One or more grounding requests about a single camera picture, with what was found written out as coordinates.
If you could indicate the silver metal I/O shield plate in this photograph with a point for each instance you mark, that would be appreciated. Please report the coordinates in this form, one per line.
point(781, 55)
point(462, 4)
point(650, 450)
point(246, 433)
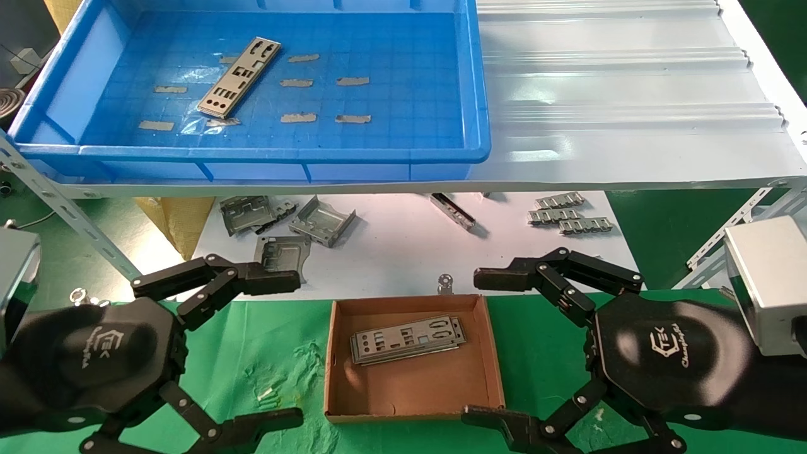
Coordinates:
point(462, 341)
point(403, 337)
point(236, 82)

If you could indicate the silver binder clip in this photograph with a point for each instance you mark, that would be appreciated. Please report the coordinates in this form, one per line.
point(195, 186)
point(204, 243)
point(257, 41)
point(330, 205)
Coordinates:
point(79, 295)

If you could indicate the white ridged shelf panel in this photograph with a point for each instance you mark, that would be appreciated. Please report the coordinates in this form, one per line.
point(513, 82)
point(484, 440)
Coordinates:
point(599, 94)

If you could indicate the yellow sheet piece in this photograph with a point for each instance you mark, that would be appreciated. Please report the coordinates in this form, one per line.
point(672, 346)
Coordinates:
point(62, 12)

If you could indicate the grey stamped metal part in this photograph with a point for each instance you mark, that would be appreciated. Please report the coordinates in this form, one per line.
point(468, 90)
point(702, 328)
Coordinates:
point(249, 214)

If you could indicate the white paper sheet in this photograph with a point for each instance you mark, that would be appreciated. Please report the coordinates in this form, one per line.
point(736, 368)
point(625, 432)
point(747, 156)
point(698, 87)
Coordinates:
point(391, 252)

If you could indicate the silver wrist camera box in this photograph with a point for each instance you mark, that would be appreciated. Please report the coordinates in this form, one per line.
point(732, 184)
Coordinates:
point(769, 284)
point(16, 271)

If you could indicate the yellow woven sack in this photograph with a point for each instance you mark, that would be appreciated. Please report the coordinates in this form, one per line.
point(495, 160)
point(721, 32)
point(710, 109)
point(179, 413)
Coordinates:
point(176, 221)

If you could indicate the green cloth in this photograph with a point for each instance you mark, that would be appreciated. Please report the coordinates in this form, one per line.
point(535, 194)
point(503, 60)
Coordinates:
point(265, 353)

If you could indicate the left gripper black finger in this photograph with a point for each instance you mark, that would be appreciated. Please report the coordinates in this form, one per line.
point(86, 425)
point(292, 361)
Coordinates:
point(268, 280)

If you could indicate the shallow brown cardboard box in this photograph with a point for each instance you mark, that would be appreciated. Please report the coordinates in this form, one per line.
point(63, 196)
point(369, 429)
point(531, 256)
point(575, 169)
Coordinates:
point(416, 391)

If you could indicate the narrow dark metal bar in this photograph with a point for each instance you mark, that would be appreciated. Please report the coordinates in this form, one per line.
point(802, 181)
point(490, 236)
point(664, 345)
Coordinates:
point(452, 211)

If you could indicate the white plug box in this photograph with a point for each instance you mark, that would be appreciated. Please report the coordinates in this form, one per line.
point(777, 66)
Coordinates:
point(25, 60)

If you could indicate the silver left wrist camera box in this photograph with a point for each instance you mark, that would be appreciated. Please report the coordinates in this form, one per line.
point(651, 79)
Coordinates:
point(16, 271)

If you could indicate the small ridged metal part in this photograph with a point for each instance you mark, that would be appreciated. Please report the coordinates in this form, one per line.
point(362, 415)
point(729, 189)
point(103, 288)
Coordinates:
point(560, 201)
point(586, 226)
point(555, 217)

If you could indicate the grey flat metal plate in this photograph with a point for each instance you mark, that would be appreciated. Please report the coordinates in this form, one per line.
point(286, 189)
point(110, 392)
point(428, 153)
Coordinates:
point(284, 251)

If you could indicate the grey spiral coil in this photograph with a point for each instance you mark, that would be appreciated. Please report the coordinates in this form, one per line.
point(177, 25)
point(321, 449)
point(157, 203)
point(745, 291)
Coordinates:
point(9, 102)

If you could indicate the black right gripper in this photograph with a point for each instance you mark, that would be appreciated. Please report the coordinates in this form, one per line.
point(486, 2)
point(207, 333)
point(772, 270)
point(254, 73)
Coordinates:
point(668, 359)

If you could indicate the large blue plastic tray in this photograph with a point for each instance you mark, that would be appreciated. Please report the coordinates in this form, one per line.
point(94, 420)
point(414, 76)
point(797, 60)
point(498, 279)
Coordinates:
point(403, 50)

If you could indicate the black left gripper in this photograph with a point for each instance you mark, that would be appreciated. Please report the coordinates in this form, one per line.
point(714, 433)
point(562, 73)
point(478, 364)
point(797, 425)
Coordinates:
point(94, 359)

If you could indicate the small round metal clip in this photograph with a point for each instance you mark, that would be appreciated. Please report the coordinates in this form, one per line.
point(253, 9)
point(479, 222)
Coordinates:
point(446, 285)

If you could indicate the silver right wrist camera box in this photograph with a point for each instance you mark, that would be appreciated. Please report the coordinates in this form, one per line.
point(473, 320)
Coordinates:
point(769, 284)

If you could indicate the white slotted steel strut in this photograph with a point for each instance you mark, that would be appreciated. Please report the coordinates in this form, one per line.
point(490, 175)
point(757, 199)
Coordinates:
point(712, 244)

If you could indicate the grey U-shaped metal bracket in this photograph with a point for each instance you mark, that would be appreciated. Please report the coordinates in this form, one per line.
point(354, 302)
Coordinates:
point(321, 222)

